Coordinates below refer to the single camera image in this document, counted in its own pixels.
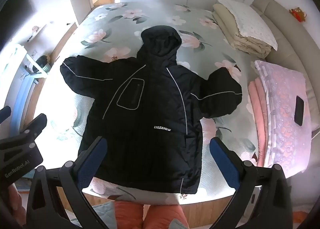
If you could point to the cream folded quilt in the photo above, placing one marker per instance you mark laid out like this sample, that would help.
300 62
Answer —
240 40

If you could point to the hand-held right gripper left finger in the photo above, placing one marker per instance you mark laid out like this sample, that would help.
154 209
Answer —
91 164

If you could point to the person's left leg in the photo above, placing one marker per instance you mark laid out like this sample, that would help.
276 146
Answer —
128 216

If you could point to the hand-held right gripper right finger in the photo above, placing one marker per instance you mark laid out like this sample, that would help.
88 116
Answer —
225 164

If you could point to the black hooded jacket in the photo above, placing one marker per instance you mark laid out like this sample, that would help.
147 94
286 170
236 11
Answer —
150 109

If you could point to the floral quilted bedspread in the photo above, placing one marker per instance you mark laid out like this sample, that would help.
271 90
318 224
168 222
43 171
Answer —
155 16

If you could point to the black phone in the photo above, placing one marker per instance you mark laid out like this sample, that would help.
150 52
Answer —
299 110

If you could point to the pink patterned pillow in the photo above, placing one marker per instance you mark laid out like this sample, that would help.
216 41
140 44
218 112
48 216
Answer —
282 99

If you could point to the white scalloped pillow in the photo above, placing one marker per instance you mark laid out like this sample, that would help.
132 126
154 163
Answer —
250 19

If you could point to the black television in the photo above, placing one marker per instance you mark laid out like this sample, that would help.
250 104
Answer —
17 11

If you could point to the wooden bed frame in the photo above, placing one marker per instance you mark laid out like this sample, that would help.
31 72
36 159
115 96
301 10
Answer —
205 206

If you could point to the person's right leg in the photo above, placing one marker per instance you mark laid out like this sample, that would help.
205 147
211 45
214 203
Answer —
165 217

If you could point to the green perforated bin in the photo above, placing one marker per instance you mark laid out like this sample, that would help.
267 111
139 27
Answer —
45 65

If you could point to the person's leg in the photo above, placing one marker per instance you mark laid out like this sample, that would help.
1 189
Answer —
165 217
128 216

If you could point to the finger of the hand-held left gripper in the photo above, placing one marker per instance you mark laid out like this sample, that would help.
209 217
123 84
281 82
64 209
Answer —
35 125
4 114

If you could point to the white wall desk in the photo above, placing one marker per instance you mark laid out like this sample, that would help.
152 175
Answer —
50 30

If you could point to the pink folded blanket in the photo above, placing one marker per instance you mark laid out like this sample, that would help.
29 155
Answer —
257 109

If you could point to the red plush toy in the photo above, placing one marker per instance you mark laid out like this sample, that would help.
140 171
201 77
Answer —
297 14

